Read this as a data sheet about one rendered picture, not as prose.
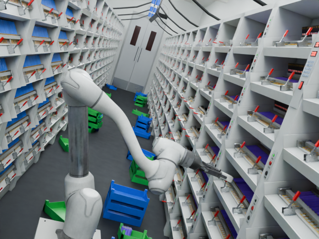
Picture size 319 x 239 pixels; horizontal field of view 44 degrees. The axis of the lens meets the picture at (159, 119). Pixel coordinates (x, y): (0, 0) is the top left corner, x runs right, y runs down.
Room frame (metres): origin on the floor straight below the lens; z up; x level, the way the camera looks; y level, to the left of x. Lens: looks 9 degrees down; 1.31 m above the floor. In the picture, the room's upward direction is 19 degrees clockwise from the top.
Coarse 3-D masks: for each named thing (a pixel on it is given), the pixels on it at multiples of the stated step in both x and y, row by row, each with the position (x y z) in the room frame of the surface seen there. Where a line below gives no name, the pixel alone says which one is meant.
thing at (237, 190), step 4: (232, 184) 2.02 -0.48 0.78; (236, 188) 1.96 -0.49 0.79; (232, 192) 1.95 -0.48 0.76; (236, 192) 1.93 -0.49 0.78; (240, 192) 1.91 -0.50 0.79; (240, 196) 1.86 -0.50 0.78; (240, 200) 1.84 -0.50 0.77; (244, 200) 1.81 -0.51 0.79; (244, 204) 1.78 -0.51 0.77; (248, 204) 1.76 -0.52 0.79
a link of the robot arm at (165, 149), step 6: (162, 138) 1.94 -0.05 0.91; (156, 144) 1.91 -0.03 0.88; (162, 144) 1.91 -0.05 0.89; (168, 144) 1.91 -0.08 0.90; (174, 144) 1.93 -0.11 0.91; (156, 150) 1.91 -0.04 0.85; (162, 150) 1.90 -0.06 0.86; (168, 150) 1.89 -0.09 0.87; (174, 150) 1.90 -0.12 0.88; (180, 150) 1.92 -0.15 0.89; (162, 156) 1.88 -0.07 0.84; (168, 156) 1.88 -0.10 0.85; (174, 156) 1.89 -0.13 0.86; (180, 156) 1.91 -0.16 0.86; (174, 162) 1.88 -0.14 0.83
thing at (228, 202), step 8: (240, 176) 2.18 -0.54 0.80; (216, 184) 2.10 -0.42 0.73; (224, 184) 2.09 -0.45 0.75; (216, 192) 2.07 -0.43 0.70; (224, 200) 1.87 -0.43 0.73; (232, 200) 1.87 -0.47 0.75; (224, 208) 1.88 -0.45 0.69; (232, 216) 1.70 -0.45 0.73; (240, 216) 1.69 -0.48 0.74; (240, 224) 1.56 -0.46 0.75
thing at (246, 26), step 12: (240, 24) 2.88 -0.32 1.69; (252, 24) 2.87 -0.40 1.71; (264, 24) 2.88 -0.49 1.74; (240, 36) 2.87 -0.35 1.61; (252, 36) 2.87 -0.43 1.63; (228, 60) 2.86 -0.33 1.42; (240, 60) 2.87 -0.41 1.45; (216, 84) 2.94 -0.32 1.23; (228, 84) 2.87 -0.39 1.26; (216, 108) 2.87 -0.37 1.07; (204, 120) 2.92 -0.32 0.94; (204, 132) 2.86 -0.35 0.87; (168, 228) 2.86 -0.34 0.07
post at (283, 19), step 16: (288, 16) 2.17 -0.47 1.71; (304, 16) 2.18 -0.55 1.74; (272, 32) 2.17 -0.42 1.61; (288, 32) 2.18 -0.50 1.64; (256, 64) 2.17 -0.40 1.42; (272, 64) 2.18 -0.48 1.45; (240, 96) 2.25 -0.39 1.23; (256, 96) 2.17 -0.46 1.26; (240, 128) 2.17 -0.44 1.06; (224, 144) 2.21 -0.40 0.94; (224, 160) 2.17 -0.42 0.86; (208, 192) 2.17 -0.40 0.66; (192, 224) 2.24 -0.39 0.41
